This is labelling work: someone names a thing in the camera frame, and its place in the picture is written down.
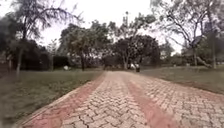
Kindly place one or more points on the dark leafy tree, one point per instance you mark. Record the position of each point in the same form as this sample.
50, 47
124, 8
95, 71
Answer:
126, 58

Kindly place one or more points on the dark vehicle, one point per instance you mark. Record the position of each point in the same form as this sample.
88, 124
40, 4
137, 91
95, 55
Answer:
137, 68

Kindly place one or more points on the red brick path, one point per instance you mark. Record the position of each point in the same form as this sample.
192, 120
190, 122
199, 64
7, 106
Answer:
113, 100

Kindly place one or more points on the green grass lawn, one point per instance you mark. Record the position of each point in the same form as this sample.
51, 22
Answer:
186, 75
40, 86

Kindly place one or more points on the dark hedge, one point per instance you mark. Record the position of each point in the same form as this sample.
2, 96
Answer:
33, 61

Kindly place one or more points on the tall branching tree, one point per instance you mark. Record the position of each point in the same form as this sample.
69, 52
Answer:
194, 50

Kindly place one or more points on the thin-trunked tree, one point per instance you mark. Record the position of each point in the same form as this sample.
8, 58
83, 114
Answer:
19, 60

